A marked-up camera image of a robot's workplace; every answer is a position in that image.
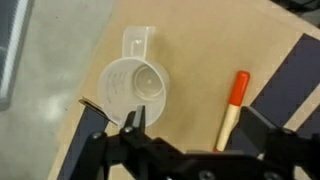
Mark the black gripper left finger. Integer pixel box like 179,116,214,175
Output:
71,104,174,180

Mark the orange capped white marker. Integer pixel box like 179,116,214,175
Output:
213,70,251,153

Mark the small cardboard box printed label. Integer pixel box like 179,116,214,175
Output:
61,0,320,180

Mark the clear plastic measuring cup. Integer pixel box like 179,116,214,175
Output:
96,25,171,130

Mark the small cardboard box dark tape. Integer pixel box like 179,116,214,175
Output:
47,97,134,180

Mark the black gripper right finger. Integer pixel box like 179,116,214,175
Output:
239,105,320,180

